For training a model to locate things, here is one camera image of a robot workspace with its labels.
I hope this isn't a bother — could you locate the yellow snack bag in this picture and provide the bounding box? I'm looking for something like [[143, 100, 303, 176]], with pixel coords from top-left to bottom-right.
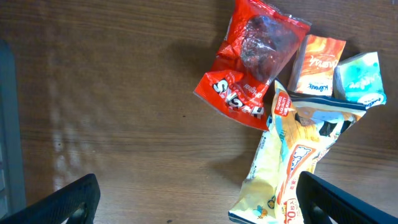
[[228, 81, 366, 224]]

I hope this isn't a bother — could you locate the red snack bag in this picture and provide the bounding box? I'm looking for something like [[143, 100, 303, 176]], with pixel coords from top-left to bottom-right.
[[194, 0, 311, 131]]

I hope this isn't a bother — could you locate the green tissue pack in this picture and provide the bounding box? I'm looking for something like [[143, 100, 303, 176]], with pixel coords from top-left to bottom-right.
[[333, 52, 387, 108]]

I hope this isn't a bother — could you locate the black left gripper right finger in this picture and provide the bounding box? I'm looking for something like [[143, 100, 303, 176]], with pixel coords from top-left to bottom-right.
[[296, 171, 397, 224]]

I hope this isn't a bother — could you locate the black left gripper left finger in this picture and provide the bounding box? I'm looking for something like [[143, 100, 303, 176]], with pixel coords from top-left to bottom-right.
[[1, 174, 101, 224]]

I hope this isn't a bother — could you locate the orange tissue pack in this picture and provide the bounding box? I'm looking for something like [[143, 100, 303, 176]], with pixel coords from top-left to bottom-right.
[[287, 34, 346, 96]]

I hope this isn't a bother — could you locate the grey plastic lattice basket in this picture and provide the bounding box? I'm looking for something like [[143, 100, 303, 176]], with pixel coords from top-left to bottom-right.
[[1, 40, 26, 220]]

